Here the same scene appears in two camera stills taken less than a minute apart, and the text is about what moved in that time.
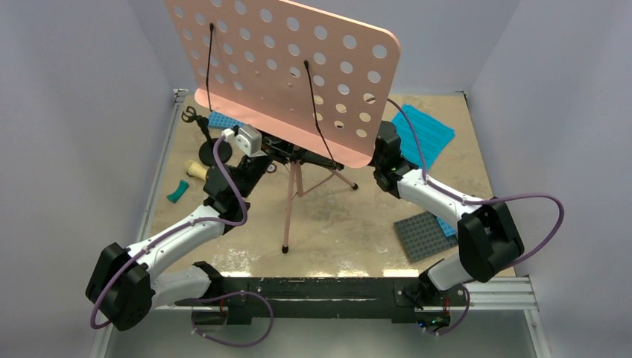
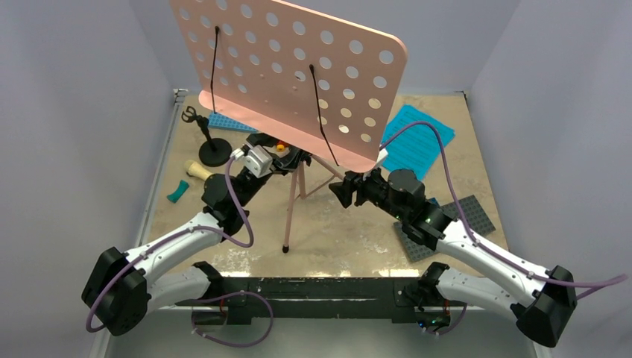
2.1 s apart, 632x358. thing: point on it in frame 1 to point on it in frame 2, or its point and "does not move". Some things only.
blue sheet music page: x=434 y=137 does not move
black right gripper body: x=332 y=162 to x=374 y=190
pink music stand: x=316 y=86 does not move
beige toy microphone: x=196 y=169 does not move
